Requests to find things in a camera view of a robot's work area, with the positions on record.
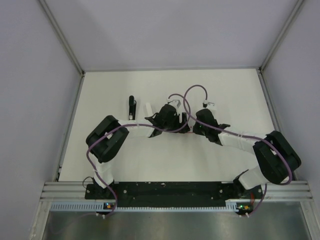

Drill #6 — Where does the white stapler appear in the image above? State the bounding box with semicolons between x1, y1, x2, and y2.
144;102;154;117

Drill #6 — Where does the black stapler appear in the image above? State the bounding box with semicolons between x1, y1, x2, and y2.
128;95;137;121

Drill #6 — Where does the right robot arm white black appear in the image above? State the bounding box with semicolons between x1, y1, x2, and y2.
193;108;302;198

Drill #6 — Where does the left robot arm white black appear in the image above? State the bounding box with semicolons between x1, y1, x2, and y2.
85;100;190;199

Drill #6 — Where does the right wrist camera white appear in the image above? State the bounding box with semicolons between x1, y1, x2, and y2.
202;99;217;112

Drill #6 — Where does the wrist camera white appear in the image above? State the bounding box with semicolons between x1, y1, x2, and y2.
202;99;217;112
167;98;181;110

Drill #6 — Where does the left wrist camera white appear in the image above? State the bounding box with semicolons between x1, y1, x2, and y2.
167;98;181;110

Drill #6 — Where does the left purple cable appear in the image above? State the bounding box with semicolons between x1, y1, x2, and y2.
86;93;193;213

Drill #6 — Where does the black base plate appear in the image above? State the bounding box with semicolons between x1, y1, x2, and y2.
84;181;263;207

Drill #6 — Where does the grey slotted cable duct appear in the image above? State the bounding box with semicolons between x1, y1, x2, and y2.
50;202;252;213

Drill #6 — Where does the left aluminium corner post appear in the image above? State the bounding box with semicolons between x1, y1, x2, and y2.
36;0;85;77

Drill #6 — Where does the aluminium corner post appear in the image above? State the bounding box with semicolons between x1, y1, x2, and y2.
258;0;307;74
36;0;85;77

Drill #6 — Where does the aluminium frame rail front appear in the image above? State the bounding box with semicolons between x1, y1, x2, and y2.
40;181;313;202

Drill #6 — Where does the right aluminium corner post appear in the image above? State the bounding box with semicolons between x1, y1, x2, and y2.
258;0;307;74

